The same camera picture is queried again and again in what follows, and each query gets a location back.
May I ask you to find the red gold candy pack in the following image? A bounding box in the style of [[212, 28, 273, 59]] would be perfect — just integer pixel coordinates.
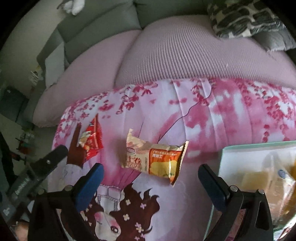
[[78, 114, 103, 160]]

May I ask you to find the beige orange swiss roll pack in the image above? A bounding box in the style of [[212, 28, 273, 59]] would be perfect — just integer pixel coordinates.
[[121, 129, 189, 186]]

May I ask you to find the clear steamed bun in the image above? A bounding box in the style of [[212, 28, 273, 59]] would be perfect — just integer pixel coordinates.
[[240, 152, 295, 225]]

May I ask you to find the teal shallow cardboard tray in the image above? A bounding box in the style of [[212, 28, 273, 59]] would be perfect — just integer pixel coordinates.
[[198, 141, 295, 240]]

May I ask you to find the light grey sofa cushion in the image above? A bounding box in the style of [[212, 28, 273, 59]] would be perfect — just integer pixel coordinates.
[[45, 43, 65, 89]]

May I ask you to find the pink anime print tablecloth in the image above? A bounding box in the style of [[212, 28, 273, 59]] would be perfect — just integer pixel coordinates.
[[48, 78, 295, 240]]

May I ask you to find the grey green sofa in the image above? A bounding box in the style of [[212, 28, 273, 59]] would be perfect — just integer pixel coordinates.
[[23, 1, 225, 123]]

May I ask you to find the grey white plush toy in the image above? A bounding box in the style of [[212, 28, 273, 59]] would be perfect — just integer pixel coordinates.
[[57, 0, 86, 16]]

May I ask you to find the grey velvet pillow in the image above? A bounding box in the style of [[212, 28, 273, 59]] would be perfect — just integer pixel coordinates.
[[252, 27, 295, 52]]

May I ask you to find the pink sofa seat cover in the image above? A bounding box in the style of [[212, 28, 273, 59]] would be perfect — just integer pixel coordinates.
[[32, 15, 295, 127]]

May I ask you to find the black white patterned pillow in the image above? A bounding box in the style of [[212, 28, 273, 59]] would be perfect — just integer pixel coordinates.
[[207, 1, 285, 39]]

